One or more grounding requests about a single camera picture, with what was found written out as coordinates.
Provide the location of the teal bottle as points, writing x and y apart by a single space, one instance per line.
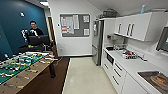
143 9

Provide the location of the grey bulletin board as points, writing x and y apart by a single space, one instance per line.
80 25

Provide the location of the grey crumpled bundle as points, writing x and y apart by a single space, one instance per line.
109 14

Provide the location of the black built-in microwave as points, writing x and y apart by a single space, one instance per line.
109 58

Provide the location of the white paper note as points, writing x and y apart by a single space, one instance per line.
95 28

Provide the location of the white wall cabinet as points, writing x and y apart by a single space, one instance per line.
140 26

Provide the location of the stainless steel refrigerator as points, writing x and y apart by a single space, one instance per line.
98 46

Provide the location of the white ceiling light panel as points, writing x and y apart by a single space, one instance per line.
44 3

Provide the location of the green foosball table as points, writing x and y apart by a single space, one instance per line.
20 65

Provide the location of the white two-door sink cabinet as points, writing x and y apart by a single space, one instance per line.
133 85

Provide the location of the black wheeled cart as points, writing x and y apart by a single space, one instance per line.
38 41

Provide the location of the white drawer stack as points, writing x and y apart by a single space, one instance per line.
118 76

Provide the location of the person in black shirt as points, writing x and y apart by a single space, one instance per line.
33 30

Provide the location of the brown wooden door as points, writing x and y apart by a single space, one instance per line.
51 33

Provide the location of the large white pinned paper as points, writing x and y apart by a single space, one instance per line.
67 25

